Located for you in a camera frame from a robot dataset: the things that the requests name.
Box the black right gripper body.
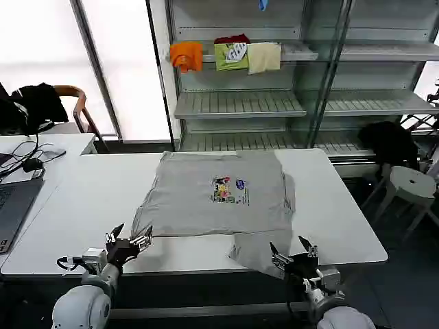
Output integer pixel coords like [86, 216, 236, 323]
[284, 252, 320, 280]

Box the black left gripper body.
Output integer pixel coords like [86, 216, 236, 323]
[105, 239, 141, 271]

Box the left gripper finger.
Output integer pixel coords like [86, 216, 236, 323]
[129, 225, 154, 253]
[104, 223, 126, 244]

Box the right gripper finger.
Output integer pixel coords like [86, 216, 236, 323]
[297, 234, 320, 258]
[269, 241, 294, 272]

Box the grey printed T-shirt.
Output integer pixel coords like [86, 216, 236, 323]
[131, 149, 298, 279]

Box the dark grey laptop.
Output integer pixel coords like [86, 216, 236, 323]
[0, 177, 46, 255]

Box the black power adapter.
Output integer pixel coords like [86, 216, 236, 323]
[21, 158, 43, 173]

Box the white round stool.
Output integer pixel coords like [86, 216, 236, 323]
[361, 164, 438, 241]

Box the black garment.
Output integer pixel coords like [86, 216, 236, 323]
[357, 120, 421, 173]

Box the wooden chair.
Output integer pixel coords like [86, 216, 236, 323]
[53, 84, 111, 151]

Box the black jacket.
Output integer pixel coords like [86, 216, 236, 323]
[12, 82, 69, 125]

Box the metal shelf rack with clothes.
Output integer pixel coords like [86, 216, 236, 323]
[146, 0, 439, 166]

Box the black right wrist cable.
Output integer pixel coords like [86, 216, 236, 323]
[285, 273, 310, 318]

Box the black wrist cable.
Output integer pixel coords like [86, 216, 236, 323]
[285, 273, 310, 318]
[56, 254, 86, 273]

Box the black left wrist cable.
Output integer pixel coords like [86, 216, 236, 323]
[56, 254, 86, 273]

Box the black desk cable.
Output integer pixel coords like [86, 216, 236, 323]
[0, 132, 49, 179]

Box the black bag with grey strap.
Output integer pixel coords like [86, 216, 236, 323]
[0, 98, 31, 136]

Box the grey window frame post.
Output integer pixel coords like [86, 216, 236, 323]
[69, 0, 124, 142]

